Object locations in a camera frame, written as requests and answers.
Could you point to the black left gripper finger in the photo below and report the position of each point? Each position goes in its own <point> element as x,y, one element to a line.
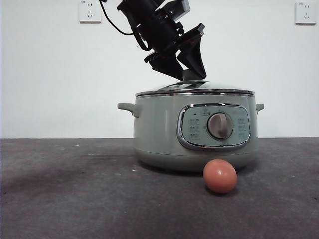
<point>169,66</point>
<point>195,62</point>

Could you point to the glass lid with green knob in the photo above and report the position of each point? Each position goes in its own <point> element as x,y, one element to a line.
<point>214,87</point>

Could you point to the brown egg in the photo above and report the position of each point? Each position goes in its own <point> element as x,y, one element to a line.
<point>219,176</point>

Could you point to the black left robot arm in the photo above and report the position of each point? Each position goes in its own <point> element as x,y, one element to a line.
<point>137,6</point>

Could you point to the sage green electric pot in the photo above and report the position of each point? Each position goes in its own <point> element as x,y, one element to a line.
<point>157,129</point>

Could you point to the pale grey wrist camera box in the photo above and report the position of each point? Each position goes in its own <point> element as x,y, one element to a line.
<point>180,11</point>

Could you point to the white wall socket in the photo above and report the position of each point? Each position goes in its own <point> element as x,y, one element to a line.
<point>306,13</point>
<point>89,12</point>

